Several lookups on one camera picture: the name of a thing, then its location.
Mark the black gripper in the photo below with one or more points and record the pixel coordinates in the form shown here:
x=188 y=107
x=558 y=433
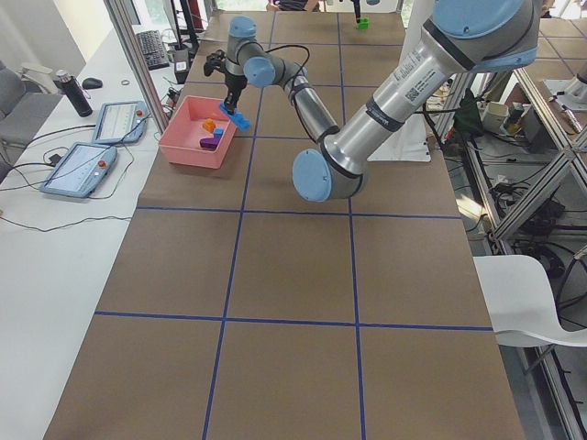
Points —
x=355 y=7
x=235 y=82

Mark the green block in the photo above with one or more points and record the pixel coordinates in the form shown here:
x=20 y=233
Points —
x=363 y=23

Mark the long blue block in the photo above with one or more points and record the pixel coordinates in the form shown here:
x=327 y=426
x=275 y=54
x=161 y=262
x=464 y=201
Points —
x=236 y=117

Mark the orange block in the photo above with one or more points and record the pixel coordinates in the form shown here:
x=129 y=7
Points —
x=209 y=125

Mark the small blue block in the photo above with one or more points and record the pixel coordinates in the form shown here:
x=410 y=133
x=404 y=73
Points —
x=218 y=132

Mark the purple curved block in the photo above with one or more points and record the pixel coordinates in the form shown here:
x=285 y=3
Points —
x=209 y=143

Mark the pink plastic box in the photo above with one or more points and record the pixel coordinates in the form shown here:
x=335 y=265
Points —
x=180 y=141

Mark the black keyboard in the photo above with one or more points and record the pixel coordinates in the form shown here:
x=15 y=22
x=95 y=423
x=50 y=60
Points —
x=152 y=49

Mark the far teach pendant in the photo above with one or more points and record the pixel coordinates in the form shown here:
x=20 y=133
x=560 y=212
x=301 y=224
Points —
x=121 y=122

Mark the teach pendant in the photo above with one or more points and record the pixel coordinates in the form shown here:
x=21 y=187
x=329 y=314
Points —
x=80 y=170
x=121 y=122

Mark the black computer mouse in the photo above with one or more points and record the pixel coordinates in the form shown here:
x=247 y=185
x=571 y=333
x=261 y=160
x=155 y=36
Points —
x=92 y=83

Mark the black water bottle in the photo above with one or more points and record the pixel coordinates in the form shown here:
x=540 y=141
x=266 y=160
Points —
x=74 y=93

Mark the near teach pendant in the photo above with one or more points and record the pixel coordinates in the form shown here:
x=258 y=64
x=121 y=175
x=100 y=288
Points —
x=80 y=170

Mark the white chair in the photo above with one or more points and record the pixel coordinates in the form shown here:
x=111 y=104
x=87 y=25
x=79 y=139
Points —
x=520 y=303

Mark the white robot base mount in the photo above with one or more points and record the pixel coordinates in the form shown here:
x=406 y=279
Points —
x=409 y=143

